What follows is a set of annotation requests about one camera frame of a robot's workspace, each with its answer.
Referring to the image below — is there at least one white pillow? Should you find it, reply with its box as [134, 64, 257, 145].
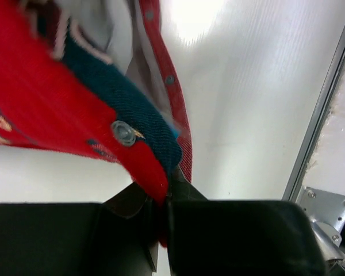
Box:
[55, 1, 173, 118]

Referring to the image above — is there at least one red patterned pillowcase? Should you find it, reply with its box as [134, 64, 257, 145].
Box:
[0, 0, 194, 248]

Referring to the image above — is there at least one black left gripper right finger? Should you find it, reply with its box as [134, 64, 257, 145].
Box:
[165, 168, 327, 275]

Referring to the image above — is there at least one blue white pillow tag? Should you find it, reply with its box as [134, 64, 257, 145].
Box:
[172, 126, 182, 139]

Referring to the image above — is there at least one aluminium table frame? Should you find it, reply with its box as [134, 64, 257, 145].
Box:
[281, 0, 345, 202]

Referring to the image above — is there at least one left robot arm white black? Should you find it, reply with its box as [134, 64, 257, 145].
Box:
[0, 179, 345, 275]

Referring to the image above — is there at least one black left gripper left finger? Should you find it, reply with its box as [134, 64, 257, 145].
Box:
[0, 184, 158, 275]

